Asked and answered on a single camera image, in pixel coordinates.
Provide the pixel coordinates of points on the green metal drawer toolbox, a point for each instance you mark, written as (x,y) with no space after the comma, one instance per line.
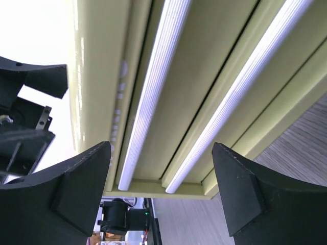
(164,80)

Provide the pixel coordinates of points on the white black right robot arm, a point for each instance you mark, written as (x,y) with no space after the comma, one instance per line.
(122,214)

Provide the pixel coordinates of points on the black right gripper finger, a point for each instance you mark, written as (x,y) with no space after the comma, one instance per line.
(262,206)

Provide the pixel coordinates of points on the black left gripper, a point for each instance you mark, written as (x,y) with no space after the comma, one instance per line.
(23,137)

